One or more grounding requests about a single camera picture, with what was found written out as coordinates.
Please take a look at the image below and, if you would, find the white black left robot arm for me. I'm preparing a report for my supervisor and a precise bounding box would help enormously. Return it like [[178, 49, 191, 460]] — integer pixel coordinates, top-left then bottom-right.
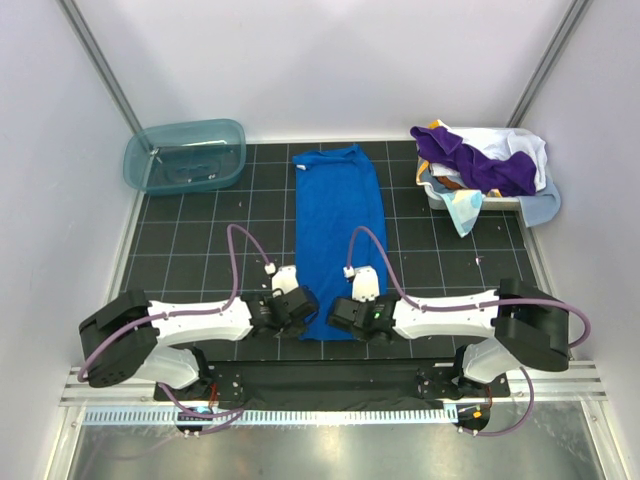
[[77, 286, 319, 400]]

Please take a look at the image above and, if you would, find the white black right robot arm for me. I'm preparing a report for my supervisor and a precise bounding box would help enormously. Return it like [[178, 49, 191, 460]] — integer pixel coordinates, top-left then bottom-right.
[[328, 279, 570, 399]]

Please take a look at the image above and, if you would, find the black grid cutting mat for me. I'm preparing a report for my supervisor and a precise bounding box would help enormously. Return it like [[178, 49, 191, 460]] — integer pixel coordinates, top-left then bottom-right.
[[116, 140, 547, 362]]

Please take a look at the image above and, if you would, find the white laundry basket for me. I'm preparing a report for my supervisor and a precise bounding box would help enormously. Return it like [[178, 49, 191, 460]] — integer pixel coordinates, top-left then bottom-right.
[[425, 155, 552, 209]]

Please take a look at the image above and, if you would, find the teal transparent plastic bin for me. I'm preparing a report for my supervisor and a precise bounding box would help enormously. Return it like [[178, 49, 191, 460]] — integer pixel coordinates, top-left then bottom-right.
[[123, 119, 247, 196]]

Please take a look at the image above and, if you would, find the purple towel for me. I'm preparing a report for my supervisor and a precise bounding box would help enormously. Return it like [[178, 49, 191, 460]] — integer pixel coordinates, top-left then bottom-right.
[[410, 126, 537, 197]]

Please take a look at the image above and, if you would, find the light blue towel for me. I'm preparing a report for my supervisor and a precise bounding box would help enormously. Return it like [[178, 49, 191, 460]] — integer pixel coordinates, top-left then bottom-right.
[[518, 179, 562, 228]]

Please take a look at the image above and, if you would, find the white towel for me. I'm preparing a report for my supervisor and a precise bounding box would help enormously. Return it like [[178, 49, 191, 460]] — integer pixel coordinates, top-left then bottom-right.
[[441, 123, 547, 192]]

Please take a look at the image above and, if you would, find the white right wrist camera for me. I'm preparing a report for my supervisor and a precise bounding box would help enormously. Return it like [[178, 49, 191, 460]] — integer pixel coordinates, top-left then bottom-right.
[[343, 266, 380, 302]]

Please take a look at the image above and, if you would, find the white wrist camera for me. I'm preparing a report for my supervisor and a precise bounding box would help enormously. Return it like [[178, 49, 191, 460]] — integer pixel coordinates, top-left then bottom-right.
[[343, 266, 380, 302], [264, 263, 299, 297]]

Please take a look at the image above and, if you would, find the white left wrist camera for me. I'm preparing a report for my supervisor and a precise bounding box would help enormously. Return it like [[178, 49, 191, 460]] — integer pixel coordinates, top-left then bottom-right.
[[264, 263, 299, 297]]

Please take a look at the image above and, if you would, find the slotted cable duct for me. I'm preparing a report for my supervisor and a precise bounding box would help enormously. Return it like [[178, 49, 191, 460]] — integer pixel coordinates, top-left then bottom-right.
[[82, 404, 458, 428]]

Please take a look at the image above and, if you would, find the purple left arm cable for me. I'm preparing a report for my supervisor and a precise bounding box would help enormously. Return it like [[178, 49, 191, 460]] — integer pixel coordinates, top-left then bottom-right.
[[75, 223, 276, 436]]

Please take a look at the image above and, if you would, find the aluminium frame rail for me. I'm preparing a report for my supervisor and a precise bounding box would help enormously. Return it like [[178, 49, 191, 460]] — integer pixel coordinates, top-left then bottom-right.
[[59, 361, 607, 407]]

